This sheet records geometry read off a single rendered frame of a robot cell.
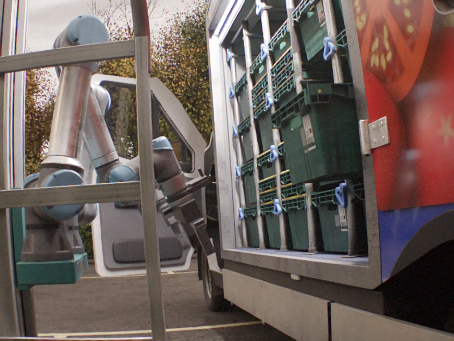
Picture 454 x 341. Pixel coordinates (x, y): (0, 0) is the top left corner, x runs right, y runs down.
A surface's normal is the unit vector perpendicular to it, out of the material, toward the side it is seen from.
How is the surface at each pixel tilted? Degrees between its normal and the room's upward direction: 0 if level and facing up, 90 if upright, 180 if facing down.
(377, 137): 90
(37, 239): 72
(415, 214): 90
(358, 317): 90
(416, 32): 90
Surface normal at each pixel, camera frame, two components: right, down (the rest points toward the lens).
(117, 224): 0.51, -0.13
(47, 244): 0.25, -0.40
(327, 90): 0.17, -0.09
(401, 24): -0.98, 0.05
